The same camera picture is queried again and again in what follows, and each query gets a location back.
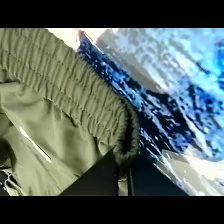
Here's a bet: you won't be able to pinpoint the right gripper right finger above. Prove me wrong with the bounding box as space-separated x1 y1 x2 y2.
127 155 188 197

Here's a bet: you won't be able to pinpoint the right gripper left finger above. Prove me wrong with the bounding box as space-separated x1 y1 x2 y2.
59 147 120 197

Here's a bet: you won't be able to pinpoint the olive green pants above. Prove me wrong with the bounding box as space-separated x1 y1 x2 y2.
0 28 140 197

